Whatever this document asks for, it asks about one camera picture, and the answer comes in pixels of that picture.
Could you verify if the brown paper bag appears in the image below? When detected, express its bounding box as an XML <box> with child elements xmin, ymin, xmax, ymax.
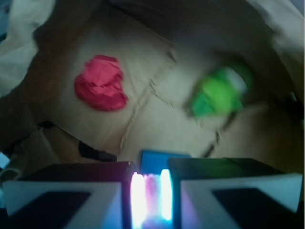
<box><xmin>0</xmin><ymin>0</ymin><xmax>305</xmax><ymax>180</ymax></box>

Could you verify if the green plush frog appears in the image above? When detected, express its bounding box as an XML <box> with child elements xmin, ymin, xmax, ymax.
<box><xmin>187</xmin><ymin>62</ymin><xmax>253</xmax><ymax>118</ymax></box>

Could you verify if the pink plush bunny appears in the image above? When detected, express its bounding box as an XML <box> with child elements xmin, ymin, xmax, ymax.
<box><xmin>144</xmin><ymin>174</ymin><xmax>161</xmax><ymax>216</ymax></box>

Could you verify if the blue rectangular block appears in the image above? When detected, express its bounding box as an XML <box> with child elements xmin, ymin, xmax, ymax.
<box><xmin>140</xmin><ymin>149</ymin><xmax>191</xmax><ymax>175</ymax></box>

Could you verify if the red crumpled cloth toy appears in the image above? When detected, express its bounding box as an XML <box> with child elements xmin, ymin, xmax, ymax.
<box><xmin>74</xmin><ymin>55</ymin><xmax>128</xmax><ymax>111</ymax></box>

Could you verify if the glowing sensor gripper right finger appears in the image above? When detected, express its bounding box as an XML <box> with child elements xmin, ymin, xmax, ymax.
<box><xmin>168</xmin><ymin>157</ymin><xmax>303</xmax><ymax>229</ymax></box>

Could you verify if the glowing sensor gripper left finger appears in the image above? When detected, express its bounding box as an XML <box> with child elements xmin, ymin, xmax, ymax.
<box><xmin>3</xmin><ymin>161</ymin><xmax>135</xmax><ymax>229</ymax></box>

